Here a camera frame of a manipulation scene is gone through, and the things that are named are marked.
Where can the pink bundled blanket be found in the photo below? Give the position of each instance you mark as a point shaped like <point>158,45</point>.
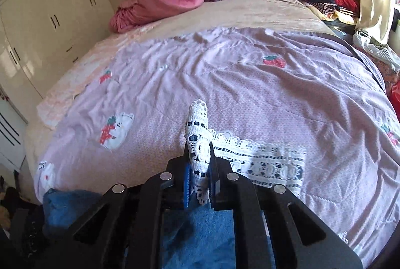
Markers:
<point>156,0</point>

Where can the cream wardrobe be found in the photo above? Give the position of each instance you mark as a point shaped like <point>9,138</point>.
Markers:
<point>47,22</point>

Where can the white plastic bag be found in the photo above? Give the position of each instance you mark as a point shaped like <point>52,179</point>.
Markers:
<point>375,47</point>

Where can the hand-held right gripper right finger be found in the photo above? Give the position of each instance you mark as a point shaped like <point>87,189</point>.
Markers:
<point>212,184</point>

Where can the purple printed quilt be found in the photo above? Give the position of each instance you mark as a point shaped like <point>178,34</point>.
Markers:
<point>218,84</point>

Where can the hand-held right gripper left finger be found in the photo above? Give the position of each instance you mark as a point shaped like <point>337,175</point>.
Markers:
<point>187,184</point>

